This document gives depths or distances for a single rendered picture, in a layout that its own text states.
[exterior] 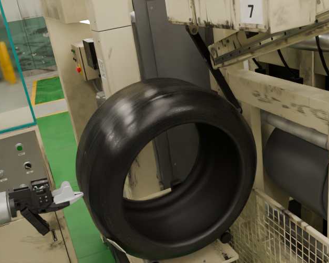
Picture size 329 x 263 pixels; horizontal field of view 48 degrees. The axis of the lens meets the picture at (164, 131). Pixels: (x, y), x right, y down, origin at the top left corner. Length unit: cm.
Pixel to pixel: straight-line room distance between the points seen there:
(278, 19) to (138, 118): 45
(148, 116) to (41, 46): 930
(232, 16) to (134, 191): 86
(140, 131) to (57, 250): 116
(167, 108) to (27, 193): 47
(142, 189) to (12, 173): 65
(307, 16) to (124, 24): 68
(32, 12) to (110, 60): 895
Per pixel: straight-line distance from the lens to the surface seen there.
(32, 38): 1028
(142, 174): 157
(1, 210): 115
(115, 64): 141
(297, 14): 97
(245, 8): 99
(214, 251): 152
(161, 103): 107
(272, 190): 225
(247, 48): 125
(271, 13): 92
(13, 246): 202
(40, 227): 122
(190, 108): 109
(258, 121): 169
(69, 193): 118
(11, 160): 187
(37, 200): 115
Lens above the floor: 179
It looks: 22 degrees down
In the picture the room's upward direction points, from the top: 9 degrees counter-clockwise
